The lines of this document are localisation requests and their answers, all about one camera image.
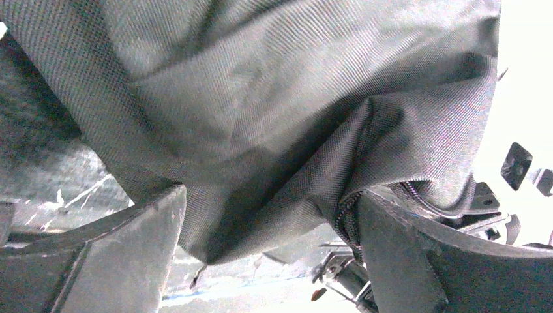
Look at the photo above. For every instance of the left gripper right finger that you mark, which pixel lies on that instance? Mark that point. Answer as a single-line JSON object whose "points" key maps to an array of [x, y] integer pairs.
{"points": [[419, 265]]}

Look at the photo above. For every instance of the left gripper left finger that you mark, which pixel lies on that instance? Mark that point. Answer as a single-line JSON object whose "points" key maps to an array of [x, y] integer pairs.
{"points": [[119, 263]]}

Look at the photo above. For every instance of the black student backpack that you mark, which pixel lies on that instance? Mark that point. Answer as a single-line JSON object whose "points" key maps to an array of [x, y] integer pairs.
{"points": [[275, 115]]}

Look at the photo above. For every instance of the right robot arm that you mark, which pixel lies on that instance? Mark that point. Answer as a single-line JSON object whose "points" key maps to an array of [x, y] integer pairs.
{"points": [[346, 272]]}

